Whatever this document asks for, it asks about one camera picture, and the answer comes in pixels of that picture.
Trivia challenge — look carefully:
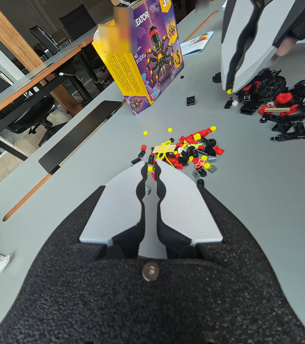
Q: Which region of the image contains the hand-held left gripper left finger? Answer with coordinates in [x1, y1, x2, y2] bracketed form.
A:
[79, 160, 149, 259]

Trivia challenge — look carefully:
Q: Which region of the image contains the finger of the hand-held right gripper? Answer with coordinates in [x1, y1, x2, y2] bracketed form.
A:
[220, 0, 256, 91]
[233, 0, 296, 94]

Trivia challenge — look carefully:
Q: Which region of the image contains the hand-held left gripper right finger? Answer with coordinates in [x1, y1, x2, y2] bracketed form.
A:
[153, 160, 223, 259]

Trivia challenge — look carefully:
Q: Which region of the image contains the pile of red yellow bricks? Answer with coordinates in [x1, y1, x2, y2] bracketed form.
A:
[131, 126, 224, 183]

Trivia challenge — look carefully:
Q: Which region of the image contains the pile of black bricks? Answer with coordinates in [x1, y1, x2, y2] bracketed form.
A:
[212, 68, 305, 142]

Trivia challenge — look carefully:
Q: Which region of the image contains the person's right hand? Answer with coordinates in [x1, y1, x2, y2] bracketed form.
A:
[277, 34, 299, 56]

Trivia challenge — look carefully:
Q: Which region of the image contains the blue leaflet with figure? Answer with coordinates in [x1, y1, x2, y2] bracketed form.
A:
[180, 31, 214, 57]

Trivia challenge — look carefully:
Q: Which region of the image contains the purple yellow toy box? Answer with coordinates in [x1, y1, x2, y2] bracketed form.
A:
[92, 0, 185, 116]

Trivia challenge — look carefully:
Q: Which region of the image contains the wooden pillar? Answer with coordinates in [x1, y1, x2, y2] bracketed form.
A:
[0, 0, 84, 116]

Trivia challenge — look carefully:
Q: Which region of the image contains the black desk cable flap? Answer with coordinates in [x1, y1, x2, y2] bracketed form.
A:
[38, 100, 123, 175]

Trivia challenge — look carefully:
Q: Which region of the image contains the black coiled cable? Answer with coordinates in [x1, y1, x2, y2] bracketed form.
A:
[75, 75, 114, 85]

